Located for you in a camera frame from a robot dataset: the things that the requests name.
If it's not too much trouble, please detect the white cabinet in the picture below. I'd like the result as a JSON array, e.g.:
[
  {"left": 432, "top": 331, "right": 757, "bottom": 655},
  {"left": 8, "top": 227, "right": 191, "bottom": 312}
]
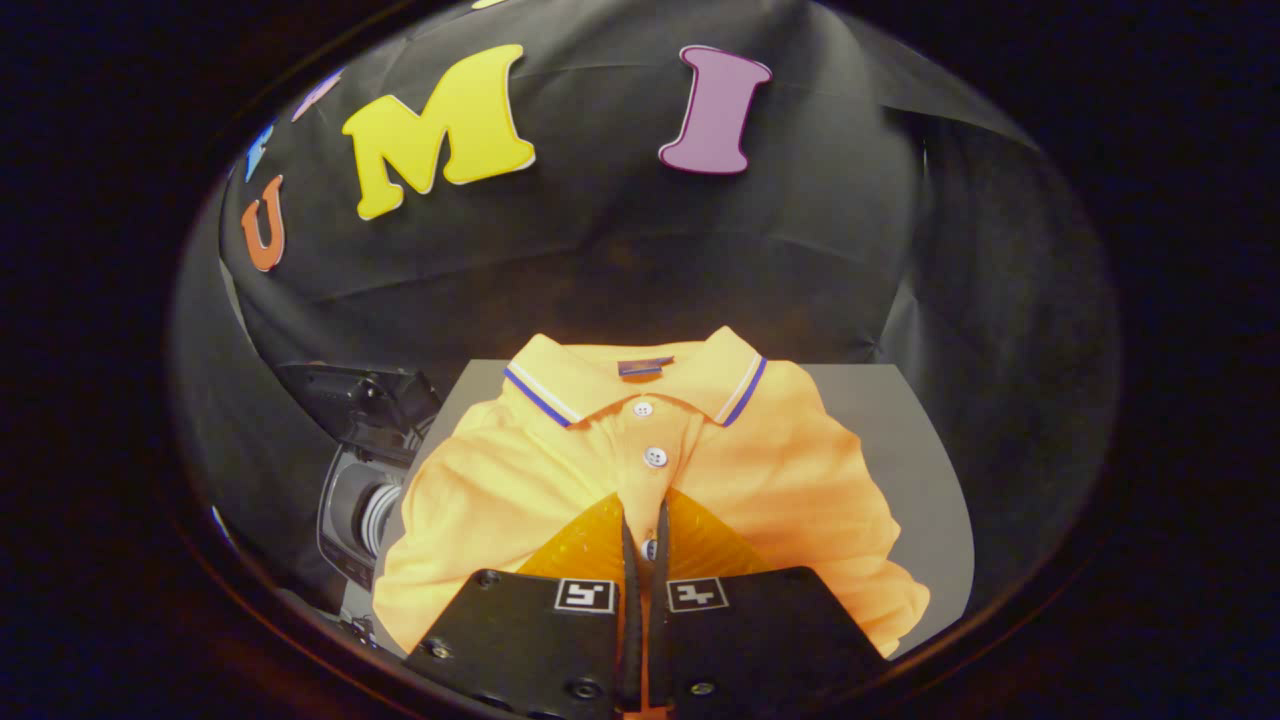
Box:
[{"left": 395, "top": 358, "right": 977, "bottom": 661}]

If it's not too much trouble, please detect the dark grey washing machine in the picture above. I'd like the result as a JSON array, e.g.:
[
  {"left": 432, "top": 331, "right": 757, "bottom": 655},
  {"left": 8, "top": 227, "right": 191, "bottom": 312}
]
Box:
[{"left": 315, "top": 440, "right": 421, "bottom": 616}]

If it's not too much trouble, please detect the orange polo shirt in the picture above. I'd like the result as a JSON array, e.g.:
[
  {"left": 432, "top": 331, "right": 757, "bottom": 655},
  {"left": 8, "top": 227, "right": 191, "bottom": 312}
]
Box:
[{"left": 372, "top": 325, "right": 931, "bottom": 661}]

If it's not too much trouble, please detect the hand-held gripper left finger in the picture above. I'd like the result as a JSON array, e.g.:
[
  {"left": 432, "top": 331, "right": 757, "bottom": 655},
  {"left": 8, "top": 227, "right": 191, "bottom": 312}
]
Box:
[{"left": 403, "top": 492, "right": 641, "bottom": 720}]

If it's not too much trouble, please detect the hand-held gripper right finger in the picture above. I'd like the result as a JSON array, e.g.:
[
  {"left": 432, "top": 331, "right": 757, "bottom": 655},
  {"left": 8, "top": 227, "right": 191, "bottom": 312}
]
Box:
[{"left": 648, "top": 488, "right": 891, "bottom": 720}]

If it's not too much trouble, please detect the black backdrop cloth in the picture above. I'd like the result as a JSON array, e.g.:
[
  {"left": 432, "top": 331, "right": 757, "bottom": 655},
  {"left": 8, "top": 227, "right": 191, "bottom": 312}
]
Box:
[{"left": 170, "top": 0, "right": 1121, "bottom": 613}]

